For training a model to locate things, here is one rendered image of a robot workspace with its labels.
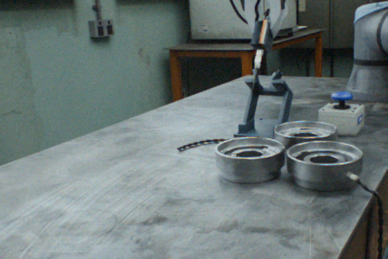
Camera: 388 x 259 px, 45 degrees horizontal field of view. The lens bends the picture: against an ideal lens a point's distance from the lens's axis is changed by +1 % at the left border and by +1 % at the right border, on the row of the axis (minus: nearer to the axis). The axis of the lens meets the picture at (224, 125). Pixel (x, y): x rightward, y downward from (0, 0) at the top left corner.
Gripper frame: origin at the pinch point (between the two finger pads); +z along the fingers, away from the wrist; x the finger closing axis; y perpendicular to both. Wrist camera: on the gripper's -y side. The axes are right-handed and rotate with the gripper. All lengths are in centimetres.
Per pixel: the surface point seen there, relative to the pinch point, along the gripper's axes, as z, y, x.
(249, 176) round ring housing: 18.6, -25.4, -7.9
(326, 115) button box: 16.0, 2.4, -11.3
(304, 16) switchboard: 12, 362, 109
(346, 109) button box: 15.2, 4.3, -14.5
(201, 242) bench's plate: 19.8, -42.6, -9.7
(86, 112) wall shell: 49, 100, 147
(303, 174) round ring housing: 17.5, -24.9, -15.7
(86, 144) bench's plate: 19.7, -18.1, 30.1
